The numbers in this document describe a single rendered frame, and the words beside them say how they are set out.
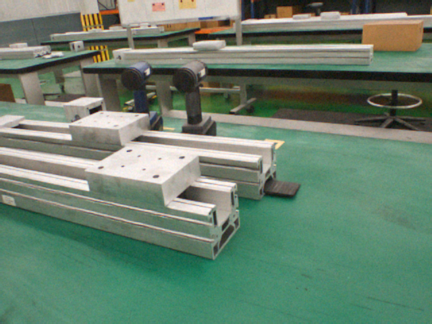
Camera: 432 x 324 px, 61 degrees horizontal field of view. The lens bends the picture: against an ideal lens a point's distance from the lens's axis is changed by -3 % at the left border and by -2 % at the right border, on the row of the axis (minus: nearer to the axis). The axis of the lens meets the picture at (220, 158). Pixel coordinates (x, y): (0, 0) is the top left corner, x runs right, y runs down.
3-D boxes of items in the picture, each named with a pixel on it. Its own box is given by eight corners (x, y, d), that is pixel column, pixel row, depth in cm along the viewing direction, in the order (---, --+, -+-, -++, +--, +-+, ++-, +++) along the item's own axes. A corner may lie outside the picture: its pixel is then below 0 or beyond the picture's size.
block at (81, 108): (63, 133, 124) (57, 106, 120) (88, 123, 133) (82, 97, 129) (85, 136, 119) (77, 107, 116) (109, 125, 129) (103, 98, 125)
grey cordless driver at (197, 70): (178, 152, 99) (166, 69, 90) (198, 127, 117) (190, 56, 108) (206, 152, 97) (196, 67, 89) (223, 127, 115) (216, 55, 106)
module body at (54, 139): (5, 157, 109) (-4, 130, 105) (33, 144, 117) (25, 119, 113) (259, 200, 73) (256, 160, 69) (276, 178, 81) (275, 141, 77)
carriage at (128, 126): (74, 150, 91) (67, 124, 89) (105, 135, 100) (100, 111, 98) (124, 157, 84) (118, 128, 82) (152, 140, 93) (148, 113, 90)
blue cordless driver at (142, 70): (129, 146, 107) (114, 69, 98) (146, 124, 125) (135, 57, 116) (155, 144, 106) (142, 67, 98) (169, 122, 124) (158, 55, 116)
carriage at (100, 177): (92, 205, 65) (84, 170, 62) (132, 177, 74) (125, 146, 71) (168, 222, 58) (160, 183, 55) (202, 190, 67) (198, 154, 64)
